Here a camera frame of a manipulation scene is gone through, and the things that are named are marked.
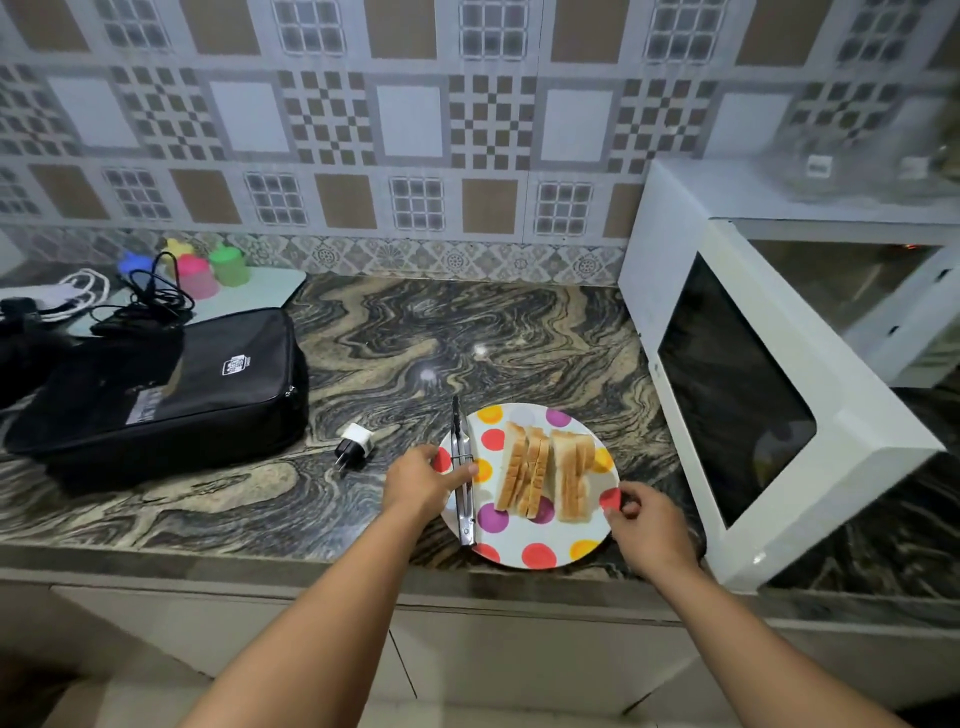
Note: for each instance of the person's right hand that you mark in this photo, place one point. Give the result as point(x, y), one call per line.
point(652, 532)

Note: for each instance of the person's left hand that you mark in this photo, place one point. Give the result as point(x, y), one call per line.
point(414, 487)

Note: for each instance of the person's left thumb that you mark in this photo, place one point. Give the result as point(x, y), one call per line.
point(459, 475)

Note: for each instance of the person's right thumb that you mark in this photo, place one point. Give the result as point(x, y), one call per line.
point(632, 490)

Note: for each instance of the metal kitchen tongs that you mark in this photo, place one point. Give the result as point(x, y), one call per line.
point(466, 517)

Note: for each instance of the white polka dot plate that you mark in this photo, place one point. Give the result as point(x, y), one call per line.
point(536, 544)

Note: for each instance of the person's right forearm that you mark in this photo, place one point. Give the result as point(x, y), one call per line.
point(750, 652)

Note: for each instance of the person's left forearm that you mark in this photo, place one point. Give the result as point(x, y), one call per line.
point(322, 630)

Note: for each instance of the row of white bread slices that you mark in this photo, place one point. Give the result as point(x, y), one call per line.
point(566, 469)

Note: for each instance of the white plug adapter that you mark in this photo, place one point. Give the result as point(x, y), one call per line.
point(355, 442)

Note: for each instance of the white microwave door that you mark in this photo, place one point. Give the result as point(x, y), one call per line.
point(735, 420)

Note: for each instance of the beige cabinet front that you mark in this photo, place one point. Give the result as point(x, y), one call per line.
point(525, 660)

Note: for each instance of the pale rectangular tray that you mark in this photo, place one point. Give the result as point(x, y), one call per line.
point(259, 289)

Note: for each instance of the black zippered bag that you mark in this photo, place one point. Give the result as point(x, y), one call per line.
point(187, 390)

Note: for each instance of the green plastic cup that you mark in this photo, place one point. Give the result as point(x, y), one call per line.
point(229, 266)

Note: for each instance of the white microwave oven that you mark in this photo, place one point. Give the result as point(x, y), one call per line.
point(750, 191)

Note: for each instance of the pink plastic cup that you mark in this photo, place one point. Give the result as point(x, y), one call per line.
point(198, 277)

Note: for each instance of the yellow plastic cup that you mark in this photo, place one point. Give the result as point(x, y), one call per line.
point(178, 248)

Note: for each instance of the clear glass jar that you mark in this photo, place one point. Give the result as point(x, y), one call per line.
point(814, 165)
point(919, 161)

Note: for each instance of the blue plastic cup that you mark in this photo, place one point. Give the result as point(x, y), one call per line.
point(135, 266)

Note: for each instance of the black pouch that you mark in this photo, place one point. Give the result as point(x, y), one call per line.
point(26, 352)

